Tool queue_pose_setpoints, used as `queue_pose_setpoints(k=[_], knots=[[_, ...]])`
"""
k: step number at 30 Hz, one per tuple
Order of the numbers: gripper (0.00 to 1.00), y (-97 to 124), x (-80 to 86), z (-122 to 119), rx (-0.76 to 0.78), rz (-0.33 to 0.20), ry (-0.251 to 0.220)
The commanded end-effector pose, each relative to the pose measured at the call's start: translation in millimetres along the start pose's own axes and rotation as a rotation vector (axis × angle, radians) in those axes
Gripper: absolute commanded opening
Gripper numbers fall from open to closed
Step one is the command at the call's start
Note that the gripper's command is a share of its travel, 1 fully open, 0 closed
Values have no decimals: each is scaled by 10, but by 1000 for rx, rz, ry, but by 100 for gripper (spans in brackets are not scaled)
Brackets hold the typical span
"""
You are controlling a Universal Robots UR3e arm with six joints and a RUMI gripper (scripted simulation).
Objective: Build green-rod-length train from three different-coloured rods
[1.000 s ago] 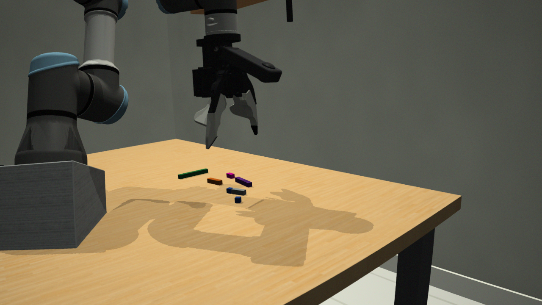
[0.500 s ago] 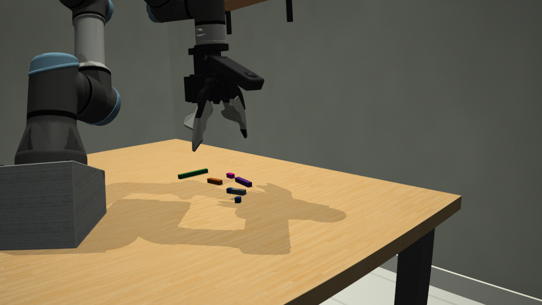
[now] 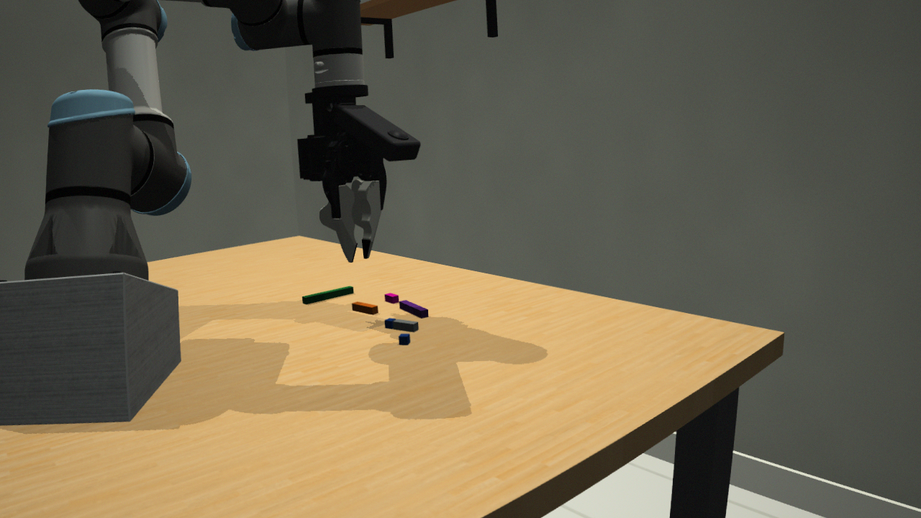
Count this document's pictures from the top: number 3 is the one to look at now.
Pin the green rod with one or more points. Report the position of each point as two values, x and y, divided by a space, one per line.
327 295

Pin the purple rod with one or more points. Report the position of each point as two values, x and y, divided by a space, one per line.
414 309

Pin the grey rod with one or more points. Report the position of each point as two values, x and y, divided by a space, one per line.
405 325

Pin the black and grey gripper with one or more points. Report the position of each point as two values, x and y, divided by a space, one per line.
318 162

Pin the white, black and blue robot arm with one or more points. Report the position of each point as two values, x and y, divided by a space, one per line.
99 142

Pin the orange rod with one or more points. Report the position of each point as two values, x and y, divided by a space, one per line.
365 308

